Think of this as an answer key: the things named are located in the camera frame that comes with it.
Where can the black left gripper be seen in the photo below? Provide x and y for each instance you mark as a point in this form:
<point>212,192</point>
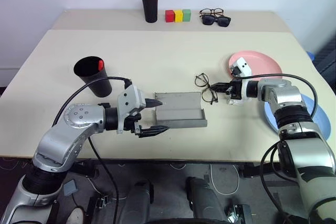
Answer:
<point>131,124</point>

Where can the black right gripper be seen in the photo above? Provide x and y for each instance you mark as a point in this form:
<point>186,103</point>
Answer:
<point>235,90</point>

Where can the thin black frame glasses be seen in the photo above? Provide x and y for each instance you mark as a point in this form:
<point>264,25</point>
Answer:
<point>209,87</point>

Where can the grey glasses case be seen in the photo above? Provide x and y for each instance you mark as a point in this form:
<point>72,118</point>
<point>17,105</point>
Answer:
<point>178,103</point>

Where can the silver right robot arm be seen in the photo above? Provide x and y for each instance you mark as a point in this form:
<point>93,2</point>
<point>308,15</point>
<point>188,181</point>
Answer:
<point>283,95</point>

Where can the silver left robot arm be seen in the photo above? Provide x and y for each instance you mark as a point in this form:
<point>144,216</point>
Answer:
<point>78,119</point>

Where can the empty-looking black cup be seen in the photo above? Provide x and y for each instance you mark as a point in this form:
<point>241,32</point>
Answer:
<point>99,87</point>

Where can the black cup full of markers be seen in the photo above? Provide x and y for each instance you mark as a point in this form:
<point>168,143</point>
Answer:
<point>151,11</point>

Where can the pink plate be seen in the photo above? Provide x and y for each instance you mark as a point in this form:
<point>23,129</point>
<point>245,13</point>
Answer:
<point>265,64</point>

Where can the black sunglasses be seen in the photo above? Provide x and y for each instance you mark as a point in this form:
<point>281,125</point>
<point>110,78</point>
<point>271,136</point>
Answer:
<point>208,20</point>

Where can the green wooden block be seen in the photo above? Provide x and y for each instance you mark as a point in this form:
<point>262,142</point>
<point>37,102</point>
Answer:
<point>186,15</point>

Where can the yellow wooden block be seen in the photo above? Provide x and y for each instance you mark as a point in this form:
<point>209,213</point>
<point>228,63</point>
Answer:
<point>178,16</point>

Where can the dark rounded shape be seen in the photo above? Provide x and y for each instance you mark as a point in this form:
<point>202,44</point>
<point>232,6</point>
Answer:
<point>139,200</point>
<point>204,200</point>

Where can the red wooden block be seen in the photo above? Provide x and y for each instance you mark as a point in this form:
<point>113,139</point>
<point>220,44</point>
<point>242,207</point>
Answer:
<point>169,16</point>

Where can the blue round container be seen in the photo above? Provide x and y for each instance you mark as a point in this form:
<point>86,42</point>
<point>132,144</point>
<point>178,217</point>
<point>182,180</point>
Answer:
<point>312,55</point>

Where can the black metal clamp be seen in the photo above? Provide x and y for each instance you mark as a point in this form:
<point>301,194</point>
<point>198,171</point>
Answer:
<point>239,213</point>
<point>101,203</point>

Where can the blue plate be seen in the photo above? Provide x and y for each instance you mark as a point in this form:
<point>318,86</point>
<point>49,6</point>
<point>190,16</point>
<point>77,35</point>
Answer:
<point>320,121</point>

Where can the grey square pad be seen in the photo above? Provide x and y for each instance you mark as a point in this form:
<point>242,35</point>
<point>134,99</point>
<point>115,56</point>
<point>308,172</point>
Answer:
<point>70,187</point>

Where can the dark slatted object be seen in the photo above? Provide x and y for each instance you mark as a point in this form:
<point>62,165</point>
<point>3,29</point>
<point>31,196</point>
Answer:
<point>326,58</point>

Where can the white round disc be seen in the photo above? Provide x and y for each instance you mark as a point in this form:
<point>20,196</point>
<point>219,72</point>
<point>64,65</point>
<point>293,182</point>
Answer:
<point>76,216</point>

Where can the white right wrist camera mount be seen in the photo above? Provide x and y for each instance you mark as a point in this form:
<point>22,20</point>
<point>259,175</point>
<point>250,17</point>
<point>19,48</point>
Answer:
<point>242,66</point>

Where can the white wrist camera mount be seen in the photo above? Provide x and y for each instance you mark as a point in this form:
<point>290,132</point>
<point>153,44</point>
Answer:
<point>242,66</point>
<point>130,98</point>

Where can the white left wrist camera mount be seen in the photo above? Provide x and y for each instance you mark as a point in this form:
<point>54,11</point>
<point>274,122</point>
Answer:
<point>130,98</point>

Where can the brown tortoise frame glasses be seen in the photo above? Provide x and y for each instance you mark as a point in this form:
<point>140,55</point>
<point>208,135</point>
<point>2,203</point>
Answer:
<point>206,12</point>

